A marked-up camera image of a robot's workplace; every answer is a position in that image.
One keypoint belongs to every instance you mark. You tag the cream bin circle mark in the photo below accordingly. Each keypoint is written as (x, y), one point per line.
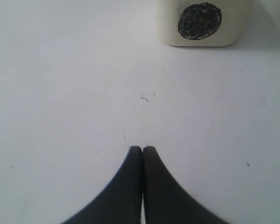
(196, 23)

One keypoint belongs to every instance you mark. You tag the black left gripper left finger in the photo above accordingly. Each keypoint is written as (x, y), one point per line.
(121, 200)

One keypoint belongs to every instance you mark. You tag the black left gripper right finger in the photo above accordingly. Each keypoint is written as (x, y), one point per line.
(165, 201)

